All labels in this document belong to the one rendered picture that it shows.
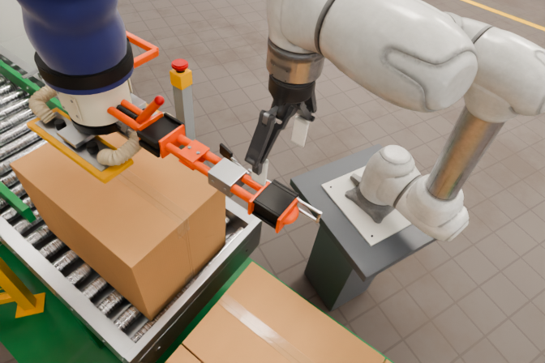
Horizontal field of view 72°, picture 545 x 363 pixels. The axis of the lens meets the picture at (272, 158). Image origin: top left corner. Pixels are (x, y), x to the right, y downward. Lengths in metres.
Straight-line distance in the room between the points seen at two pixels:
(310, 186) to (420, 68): 1.20
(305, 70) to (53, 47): 0.61
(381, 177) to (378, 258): 0.29
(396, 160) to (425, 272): 1.18
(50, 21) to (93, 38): 0.09
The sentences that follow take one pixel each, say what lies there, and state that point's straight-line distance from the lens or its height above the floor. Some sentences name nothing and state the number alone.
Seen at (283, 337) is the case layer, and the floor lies 0.54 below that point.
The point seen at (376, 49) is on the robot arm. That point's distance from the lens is 0.43.
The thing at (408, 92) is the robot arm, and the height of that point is 1.72.
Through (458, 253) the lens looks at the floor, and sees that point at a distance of 2.62.
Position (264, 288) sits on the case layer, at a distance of 1.55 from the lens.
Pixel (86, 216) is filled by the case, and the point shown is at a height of 0.95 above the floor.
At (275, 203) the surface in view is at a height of 1.29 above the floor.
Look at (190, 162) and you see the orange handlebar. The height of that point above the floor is 1.27.
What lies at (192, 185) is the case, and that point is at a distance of 1.29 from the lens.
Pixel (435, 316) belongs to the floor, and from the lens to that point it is 2.34.
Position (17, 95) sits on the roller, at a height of 0.54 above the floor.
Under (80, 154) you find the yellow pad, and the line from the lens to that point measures 1.15.
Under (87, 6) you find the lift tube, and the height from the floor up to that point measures 1.56.
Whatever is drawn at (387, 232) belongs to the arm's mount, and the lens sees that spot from 1.53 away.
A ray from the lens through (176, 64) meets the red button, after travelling 1.67.
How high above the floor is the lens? 1.95
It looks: 46 degrees down
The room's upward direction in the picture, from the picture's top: 8 degrees clockwise
